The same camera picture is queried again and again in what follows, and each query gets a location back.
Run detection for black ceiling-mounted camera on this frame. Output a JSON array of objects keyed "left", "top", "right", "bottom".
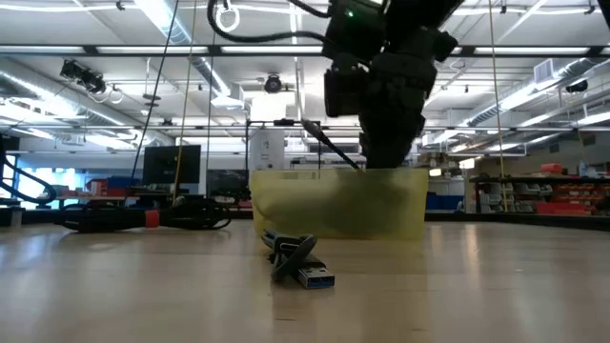
[
  {"left": 263, "top": 72, "right": 284, "bottom": 95},
  {"left": 564, "top": 78, "right": 590, "bottom": 95},
  {"left": 58, "top": 58, "right": 108, "bottom": 95}
]

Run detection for dark display panel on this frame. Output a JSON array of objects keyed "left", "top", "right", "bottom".
[{"left": 206, "top": 168, "right": 252, "bottom": 197}]

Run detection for yellow translucent plastic container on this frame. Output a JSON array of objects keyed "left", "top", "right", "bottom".
[{"left": 249, "top": 166, "right": 430, "bottom": 241}]

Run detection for row of blue bins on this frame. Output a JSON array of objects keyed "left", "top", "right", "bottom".
[{"left": 426, "top": 192, "right": 466, "bottom": 212}]

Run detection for black cable with blue USB plug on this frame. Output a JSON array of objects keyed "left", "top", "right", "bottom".
[{"left": 260, "top": 228, "right": 336, "bottom": 291}]

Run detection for white column cabinet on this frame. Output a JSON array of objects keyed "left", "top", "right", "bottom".
[{"left": 249, "top": 129, "right": 287, "bottom": 171}]

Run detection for black hanging cable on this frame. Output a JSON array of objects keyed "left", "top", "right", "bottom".
[{"left": 129, "top": 0, "right": 181, "bottom": 180}]

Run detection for black cable with red tie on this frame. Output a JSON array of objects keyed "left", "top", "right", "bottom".
[{"left": 53, "top": 195, "right": 234, "bottom": 235}]

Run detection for black aluminium table frame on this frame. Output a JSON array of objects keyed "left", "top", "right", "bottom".
[{"left": 0, "top": 207, "right": 610, "bottom": 232}]

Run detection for shelf with red bins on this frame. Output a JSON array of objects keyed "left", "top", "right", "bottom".
[{"left": 468, "top": 162, "right": 610, "bottom": 216}]

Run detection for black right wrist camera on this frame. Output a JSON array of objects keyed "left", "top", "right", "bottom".
[{"left": 323, "top": 66, "right": 369, "bottom": 119}]

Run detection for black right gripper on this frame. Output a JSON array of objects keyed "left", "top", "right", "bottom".
[{"left": 357, "top": 27, "right": 459, "bottom": 171}]

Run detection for black cable loop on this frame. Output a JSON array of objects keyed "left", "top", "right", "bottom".
[{"left": 0, "top": 135, "right": 59, "bottom": 207}]

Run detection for white cable ring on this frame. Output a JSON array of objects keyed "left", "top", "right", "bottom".
[{"left": 214, "top": 0, "right": 241, "bottom": 34}]

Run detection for red storage bins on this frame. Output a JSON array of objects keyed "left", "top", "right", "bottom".
[{"left": 84, "top": 175, "right": 144, "bottom": 199}]

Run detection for black overhead light beam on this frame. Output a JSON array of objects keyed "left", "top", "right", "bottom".
[{"left": 0, "top": 43, "right": 610, "bottom": 59}]

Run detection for black monitor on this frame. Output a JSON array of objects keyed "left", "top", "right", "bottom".
[{"left": 141, "top": 144, "right": 203, "bottom": 187}]

